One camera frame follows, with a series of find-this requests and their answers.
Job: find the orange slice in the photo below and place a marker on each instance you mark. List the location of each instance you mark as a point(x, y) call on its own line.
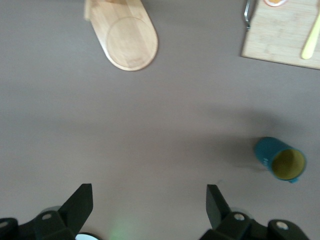
point(275, 2)

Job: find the yellow plastic fork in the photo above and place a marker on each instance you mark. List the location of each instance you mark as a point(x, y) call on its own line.
point(310, 45)

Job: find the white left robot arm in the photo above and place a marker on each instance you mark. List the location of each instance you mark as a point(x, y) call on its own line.
point(86, 237)

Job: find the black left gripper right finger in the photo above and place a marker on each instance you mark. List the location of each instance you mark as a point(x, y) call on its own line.
point(220, 215)

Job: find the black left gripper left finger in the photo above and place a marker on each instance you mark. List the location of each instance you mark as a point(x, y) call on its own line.
point(72, 212)

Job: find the teal ribbed cup yellow inside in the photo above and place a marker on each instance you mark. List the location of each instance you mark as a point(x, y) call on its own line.
point(267, 150)

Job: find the wooden mug rack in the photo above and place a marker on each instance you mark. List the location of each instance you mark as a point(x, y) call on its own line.
point(127, 40)

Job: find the bamboo cutting board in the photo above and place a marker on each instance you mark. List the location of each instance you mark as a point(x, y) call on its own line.
point(275, 35)

